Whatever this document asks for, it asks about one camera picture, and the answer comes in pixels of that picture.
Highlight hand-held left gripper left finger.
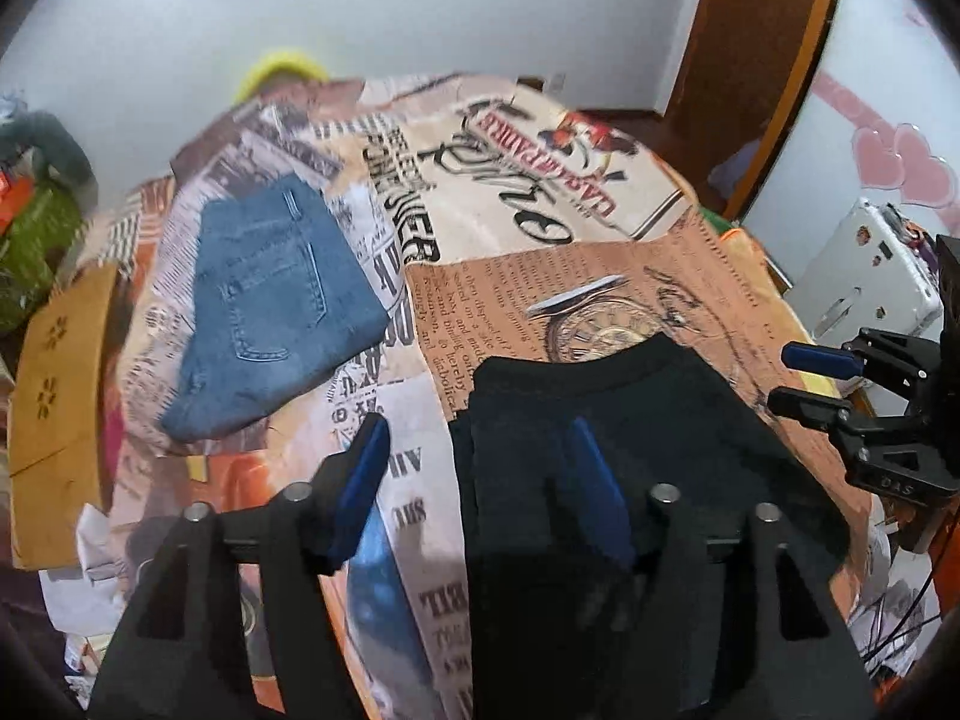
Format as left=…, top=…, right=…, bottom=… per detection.
left=88, top=412, right=391, bottom=720

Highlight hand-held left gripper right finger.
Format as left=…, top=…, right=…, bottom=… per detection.
left=544, top=418, right=878, bottom=720

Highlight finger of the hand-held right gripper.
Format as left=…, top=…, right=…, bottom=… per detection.
left=780, top=328, right=938, bottom=421
left=766, top=386, right=960, bottom=496

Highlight black pants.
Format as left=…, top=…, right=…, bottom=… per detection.
left=448, top=334, right=852, bottom=720

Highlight white hard case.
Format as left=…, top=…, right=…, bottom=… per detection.
left=791, top=199, right=944, bottom=338

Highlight pink heart stickers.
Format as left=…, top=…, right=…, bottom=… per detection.
left=851, top=124, right=960, bottom=207

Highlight blue jeans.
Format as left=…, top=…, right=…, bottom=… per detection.
left=159, top=172, right=391, bottom=443

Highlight printed newspaper pattern blanket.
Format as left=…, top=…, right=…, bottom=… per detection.
left=67, top=73, right=893, bottom=720

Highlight bamboo folding lap table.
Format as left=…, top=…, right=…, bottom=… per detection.
left=7, top=262, right=125, bottom=571

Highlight brown wooden door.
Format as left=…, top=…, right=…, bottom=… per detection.
left=664, top=0, right=848, bottom=218

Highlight green patterned storage box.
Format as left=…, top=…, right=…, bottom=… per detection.
left=0, top=184, right=83, bottom=335

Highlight yellow curved pillow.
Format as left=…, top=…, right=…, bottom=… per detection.
left=234, top=49, right=331, bottom=102

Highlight orange box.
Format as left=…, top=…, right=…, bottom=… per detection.
left=0, top=172, right=35, bottom=230

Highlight grey plush pillow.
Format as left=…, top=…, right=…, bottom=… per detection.
left=0, top=111, right=100, bottom=203

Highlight tangle of black cables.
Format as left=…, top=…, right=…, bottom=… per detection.
left=855, top=570, right=947, bottom=680

